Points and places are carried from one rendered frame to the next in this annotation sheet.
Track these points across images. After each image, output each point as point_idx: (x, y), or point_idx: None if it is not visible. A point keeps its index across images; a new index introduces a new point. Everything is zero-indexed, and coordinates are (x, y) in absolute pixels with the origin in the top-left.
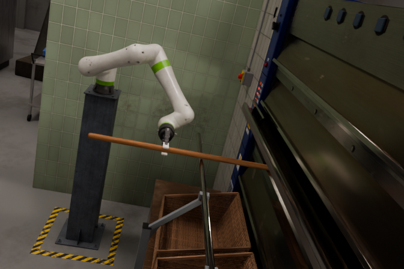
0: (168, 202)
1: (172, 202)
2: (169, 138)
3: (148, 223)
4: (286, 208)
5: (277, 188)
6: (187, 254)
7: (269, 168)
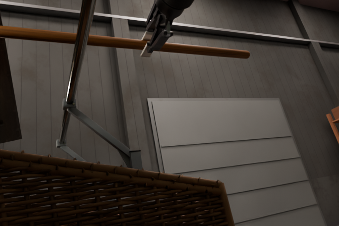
0: (205, 219)
1: (184, 220)
2: (146, 23)
3: (134, 151)
4: (14, 93)
5: (11, 79)
6: (73, 223)
7: (8, 60)
